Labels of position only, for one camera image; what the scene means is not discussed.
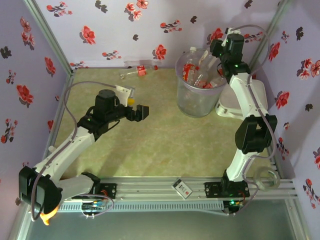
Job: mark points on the aluminium side rail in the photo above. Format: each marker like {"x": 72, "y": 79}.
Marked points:
{"x": 278, "y": 167}
{"x": 61, "y": 107}

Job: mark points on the small white printed card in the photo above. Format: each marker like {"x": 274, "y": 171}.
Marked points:
{"x": 181, "y": 188}

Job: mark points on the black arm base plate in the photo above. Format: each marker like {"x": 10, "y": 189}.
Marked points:
{"x": 212, "y": 190}
{"x": 110, "y": 191}

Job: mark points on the white plastic lidded container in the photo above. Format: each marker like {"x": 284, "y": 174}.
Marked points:
{"x": 262, "y": 97}

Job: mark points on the aluminium frame post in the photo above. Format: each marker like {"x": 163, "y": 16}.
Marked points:
{"x": 268, "y": 35}
{"x": 51, "y": 37}

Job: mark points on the orange plastic object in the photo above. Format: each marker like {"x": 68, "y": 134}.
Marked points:
{"x": 47, "y": 217}

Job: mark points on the clear mesh bin purple liner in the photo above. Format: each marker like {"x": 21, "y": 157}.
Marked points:
{"x": 195, "y": 102}

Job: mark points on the aluminium mounting rail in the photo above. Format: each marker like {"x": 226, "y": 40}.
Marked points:
{"x": 150, "y": 190}

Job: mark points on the water bottle white cap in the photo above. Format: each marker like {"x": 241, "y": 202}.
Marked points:
{"x": 188, "y": 71}

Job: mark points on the clear tape roll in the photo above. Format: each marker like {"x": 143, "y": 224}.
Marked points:
{"x": 256, "y": 180}

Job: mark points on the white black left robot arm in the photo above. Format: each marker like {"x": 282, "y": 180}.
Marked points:
{"x": 65, "y": 150}

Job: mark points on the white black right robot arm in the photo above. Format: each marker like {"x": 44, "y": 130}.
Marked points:
{"x": 243, "y": 95}

